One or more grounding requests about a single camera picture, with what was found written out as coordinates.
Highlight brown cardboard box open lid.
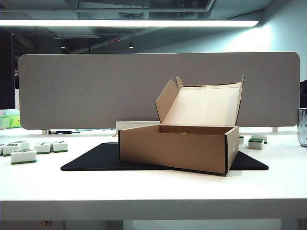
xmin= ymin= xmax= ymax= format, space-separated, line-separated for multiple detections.
xmin=118 ymin=73 xmax=247 ymax=177

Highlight black rectangular mat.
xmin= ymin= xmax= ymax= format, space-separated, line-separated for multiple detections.
xmin=60 ymin=142 xmax=269 ymax=172

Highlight grey fabric desk divider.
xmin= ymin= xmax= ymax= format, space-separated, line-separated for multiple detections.
xmin=18 ymin=51 xmax=301 ymax=131

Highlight long ceiling light strip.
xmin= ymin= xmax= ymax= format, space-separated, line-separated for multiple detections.
xmin=0 ymin=19 xmax=260 ymax=28

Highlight green white packages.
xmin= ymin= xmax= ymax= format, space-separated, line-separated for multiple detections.
xmin=0 ymin=115 xmax=21 ymax=129

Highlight clear glass container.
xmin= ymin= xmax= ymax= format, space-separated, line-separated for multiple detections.
xmin=297 ymin=107 xmax=307 ymax=148

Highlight dark office chair back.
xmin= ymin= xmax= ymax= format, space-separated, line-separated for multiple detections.
xmin=299 ymin=80 xmax=307 ymax=109

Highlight black monitor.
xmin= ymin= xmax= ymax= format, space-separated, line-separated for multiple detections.
xmin=0 ymin=30 xmax=16 ymax=110

